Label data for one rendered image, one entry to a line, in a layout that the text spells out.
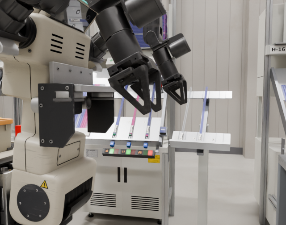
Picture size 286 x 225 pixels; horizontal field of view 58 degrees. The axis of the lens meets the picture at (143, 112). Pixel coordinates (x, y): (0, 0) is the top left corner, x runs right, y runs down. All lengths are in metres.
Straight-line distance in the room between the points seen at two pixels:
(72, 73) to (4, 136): 0.40
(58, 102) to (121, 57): 0.25
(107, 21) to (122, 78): 0.12
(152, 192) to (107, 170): 0.38
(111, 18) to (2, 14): 0.24
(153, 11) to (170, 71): 0.43
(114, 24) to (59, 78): 0.29
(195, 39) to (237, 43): 0.68
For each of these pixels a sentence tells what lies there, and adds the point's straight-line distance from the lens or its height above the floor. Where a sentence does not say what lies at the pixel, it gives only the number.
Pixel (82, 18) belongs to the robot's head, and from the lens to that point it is 0.86.
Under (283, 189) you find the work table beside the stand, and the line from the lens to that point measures 1.07.
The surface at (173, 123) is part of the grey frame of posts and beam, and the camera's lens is 2.14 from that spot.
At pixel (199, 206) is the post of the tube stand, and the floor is 0.27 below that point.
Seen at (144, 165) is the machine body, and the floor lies 0.47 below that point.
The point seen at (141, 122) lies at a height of 0.82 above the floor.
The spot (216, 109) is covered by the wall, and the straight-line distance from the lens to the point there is 4.62.
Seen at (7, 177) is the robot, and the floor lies 0.77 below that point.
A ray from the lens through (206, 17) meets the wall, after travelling 4.78.
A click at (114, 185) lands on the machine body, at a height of 0.30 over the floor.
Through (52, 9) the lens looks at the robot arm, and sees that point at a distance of 0.62.
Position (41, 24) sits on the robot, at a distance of 0.72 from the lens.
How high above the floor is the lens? 1.02
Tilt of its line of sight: 4 degrees down
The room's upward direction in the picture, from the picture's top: straight up
